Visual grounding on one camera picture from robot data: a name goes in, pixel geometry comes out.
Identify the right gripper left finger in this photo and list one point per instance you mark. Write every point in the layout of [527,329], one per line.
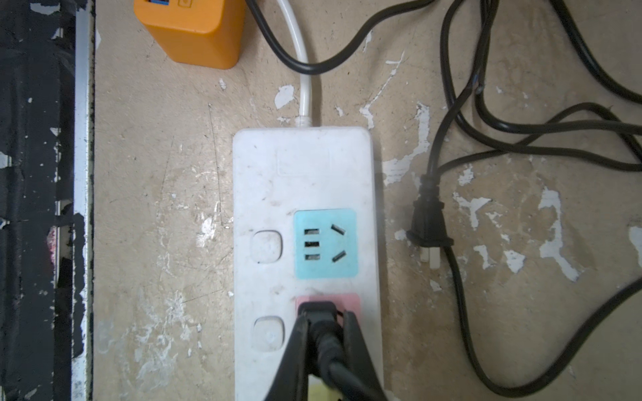
[291,382]

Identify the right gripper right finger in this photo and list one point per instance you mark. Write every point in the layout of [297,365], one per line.
[365,384]

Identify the black mounting rail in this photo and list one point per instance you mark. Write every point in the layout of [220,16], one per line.
[43,78]

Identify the white multicolour power strip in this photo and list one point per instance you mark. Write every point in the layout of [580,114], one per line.
[305,229]

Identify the orange power strip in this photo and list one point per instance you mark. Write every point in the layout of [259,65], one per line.
[205,33]

